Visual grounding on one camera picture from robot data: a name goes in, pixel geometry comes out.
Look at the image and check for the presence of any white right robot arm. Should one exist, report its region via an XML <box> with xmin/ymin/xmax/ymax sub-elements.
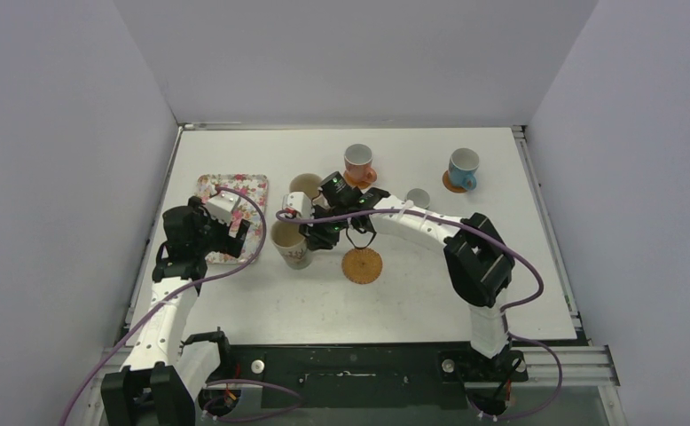
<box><xmin>282</xmin><ymin>172</ymin><xmax>515</xmax><ymax>380</ymax></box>

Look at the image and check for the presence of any cream cup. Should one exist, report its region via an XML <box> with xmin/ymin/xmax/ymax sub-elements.
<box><xmin>271</xmin><ymin>221</ymin><xmax>312</xmax><ymax>270</ymax></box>

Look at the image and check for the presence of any woven rattan coaster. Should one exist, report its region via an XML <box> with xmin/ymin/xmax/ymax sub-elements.
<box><xmin>341</xmin><ymin>248</ymin><xmax>383</xmax><ymax>285</ymax></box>

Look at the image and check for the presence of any blue mug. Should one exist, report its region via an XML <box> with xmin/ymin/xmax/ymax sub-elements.
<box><xmin>448</xmin><ymin>147</ymin><xmax>480</xmax><ymax>191</ymax></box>

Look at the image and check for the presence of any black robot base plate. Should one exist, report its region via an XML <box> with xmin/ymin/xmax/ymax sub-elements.
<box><xmin>209</xmin><ymin>342</ymin><xmax>529</xmax><ymax>409</ymax></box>

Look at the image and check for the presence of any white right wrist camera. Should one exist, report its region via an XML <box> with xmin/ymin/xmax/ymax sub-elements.
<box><xmin>281</xmin><ymin>192</ymin><xmax>314</xmax><ymax>219</ymax></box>

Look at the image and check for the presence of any large cream mug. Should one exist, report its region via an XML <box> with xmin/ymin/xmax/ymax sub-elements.
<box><xmin>289</xmin><ymin>173</ymin><xmax>328</xmax><ymax>207</ymax></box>

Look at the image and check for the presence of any light wooden coaster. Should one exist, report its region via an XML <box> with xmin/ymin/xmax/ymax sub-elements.
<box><xmin>442</xmin><ymin>170</ymin><xmax>467</xmax><ymax>193</ymax></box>
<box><xmin>343</xmin><ymin>171</ymin><xmax>372</xmax><ymax>190</ymax></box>

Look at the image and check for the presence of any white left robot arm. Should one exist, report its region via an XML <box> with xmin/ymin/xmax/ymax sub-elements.
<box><xmin>100</xmin><ymin>191</ymin><xmax>251</xmax><ymax>425</ymax></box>

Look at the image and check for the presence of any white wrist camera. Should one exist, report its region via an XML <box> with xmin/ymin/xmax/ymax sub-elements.
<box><xmin>281</xmin><ymin>192</ymin><xmax>314</xmax><ymax>219</ymax></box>
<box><xmin>204</xmin><ymin>192</ymin><xmax>240</xmax><ymax>225</ymax></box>

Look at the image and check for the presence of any aluminium table frame rail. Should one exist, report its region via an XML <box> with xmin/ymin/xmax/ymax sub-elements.
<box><xmin>89</xmin><ymin>345</ymin><xmax>623</xmax><ymax>390</ymax></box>

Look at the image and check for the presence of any floral rectangular tray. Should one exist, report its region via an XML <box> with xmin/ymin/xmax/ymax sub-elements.
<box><xmin>193</xmin><ymin>173</ymin><xmax>269</xmax><ymax>264</ymax></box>

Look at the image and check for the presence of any small white cup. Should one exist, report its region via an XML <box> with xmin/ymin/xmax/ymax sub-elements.
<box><xmin>404</xmin><ymin>188</ymin><xmax>431</xmax><ymax>209</ymax></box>

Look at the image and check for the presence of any pink mug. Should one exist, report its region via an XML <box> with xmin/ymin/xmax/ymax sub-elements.
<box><xmin>343</xmin><ymin>144</ymin><xmax>377</xmax><ymax>184</ymax></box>

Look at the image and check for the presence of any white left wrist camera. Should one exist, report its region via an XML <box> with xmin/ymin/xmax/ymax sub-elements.
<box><xmin>204</xmin><ymin>192</ymin><xmax>240</xmax><ymax>225</ymax></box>

